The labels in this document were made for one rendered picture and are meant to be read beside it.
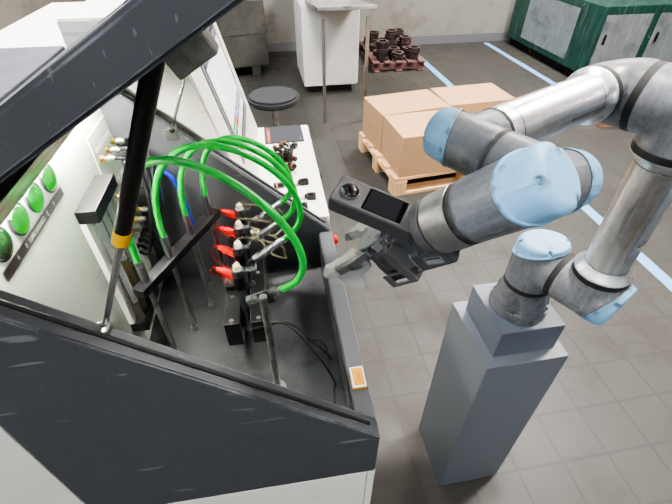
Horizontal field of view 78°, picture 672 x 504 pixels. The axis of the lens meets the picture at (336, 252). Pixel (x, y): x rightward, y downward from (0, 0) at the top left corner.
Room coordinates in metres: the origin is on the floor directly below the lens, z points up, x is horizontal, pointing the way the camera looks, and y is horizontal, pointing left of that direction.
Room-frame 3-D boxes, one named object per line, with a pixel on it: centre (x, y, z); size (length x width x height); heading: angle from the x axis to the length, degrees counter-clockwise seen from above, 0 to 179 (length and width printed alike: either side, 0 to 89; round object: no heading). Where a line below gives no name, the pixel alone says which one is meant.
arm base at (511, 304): (0.77, -0.50, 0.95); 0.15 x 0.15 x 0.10
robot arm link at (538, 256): (0.76, -0.50, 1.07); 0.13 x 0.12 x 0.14; 37
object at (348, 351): (0.72, -0.01, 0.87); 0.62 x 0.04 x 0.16; 9
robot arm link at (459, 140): (0.64, -0.34, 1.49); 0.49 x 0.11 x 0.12; 127
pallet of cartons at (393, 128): (3.26, -0.93, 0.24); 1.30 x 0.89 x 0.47; 104
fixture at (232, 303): (0.80, 0.24, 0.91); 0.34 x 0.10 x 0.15; 9
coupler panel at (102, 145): (0.88, 0.52, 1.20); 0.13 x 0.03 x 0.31; 9
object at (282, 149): (1.43, 0.19, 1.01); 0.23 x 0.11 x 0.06; 9
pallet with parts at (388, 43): (6.16, -0.74, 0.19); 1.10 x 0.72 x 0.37; 10
